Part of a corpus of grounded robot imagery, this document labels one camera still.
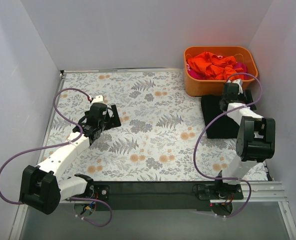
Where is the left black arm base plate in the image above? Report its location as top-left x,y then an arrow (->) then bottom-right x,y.
87,184 -> 110,201

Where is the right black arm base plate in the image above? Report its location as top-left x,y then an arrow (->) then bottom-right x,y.
192,182 -> 244,200

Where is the aluminium frame rail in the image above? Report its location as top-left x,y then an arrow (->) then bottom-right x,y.
10,181 -> 296,240

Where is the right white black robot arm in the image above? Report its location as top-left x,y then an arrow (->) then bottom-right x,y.
214,81 -> 276,199

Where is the black t shirt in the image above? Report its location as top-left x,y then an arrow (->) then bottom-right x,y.
200,94 -> 243,140

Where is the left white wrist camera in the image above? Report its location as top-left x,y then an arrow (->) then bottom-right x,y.
87,95 -> 104,104

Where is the orange plastic laundry basket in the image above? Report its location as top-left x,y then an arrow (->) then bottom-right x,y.
184,46 -> 259,97

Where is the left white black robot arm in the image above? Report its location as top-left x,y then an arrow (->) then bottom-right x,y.
19,102 -> 121,215

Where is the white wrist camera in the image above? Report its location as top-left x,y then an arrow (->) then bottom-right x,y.
226,78 -> 243,87
87,95 -> 104,104

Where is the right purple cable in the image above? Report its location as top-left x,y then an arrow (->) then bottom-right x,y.
193,72 -> 263,219

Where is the floral patterned table mat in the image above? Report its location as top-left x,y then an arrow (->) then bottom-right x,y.
43,70 -> 236,181

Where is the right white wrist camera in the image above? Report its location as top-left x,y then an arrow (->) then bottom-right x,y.
226,78 -> 243,87

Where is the orange t shirt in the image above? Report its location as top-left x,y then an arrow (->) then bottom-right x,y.
186,51 -> 238,76

